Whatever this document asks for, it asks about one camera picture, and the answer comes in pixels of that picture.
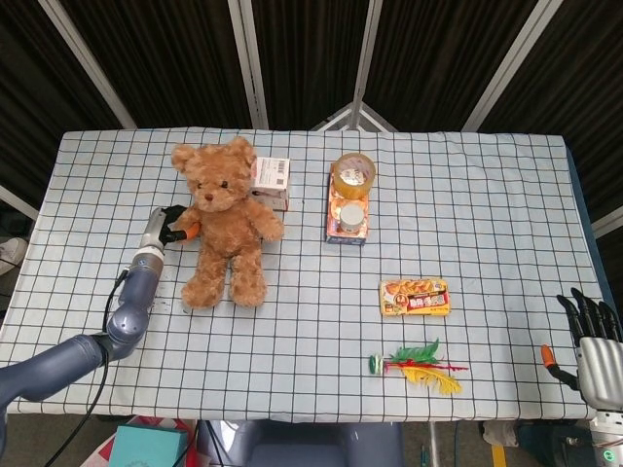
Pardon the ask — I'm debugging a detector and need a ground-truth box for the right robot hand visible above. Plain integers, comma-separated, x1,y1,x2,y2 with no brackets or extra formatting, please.
540,287,623,411

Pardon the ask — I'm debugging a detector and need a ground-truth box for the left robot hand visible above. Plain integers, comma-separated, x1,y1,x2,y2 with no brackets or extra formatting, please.
140,204,200,252

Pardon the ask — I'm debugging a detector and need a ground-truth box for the brown teddy bear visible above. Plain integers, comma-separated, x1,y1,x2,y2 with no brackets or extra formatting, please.
170,136,285,309

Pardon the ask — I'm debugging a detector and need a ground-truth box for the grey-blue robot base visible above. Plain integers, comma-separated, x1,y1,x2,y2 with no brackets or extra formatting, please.
197,420,406,467

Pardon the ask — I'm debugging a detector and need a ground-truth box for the white crumpled cloth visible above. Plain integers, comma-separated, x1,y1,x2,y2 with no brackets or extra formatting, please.
483,420,521,448

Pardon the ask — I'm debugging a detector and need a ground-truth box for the white cardboard box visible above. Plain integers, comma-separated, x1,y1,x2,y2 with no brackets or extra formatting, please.
250,157,292,211

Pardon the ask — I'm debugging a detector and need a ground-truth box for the colourful feather shuttlecock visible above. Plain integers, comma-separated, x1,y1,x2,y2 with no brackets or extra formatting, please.
368,339,471,398

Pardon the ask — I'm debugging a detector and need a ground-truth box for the blue checked tablecloth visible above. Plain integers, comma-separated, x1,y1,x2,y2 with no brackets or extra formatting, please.
0,126,615,422

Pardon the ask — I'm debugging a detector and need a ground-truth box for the clear yellowish tape roll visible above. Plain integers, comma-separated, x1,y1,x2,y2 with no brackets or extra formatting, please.
333,151,378,199

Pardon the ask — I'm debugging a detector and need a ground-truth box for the blue and orange box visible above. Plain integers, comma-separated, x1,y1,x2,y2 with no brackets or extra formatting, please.
324,162,372,247

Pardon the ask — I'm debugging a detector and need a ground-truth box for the small white jar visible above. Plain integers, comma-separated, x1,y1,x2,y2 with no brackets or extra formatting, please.
339,204,366,234

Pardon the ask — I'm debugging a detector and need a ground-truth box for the yellow curry box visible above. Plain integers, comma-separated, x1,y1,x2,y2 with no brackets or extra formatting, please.
379,276,452,318

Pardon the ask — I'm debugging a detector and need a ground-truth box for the teal box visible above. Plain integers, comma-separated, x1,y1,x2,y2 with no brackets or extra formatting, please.
107,423,190,467

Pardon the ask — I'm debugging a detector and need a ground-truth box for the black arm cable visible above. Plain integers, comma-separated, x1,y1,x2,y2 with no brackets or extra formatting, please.
72,267,132,434

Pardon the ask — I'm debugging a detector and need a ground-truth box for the white metal frame bar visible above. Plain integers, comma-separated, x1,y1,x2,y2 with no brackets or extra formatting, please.
460,0,562,132
227,0,270,130
37,0,138,130
348,0,386,106

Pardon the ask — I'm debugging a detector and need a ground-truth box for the white triangular frame brace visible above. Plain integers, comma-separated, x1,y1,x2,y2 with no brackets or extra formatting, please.
310,100,401,133

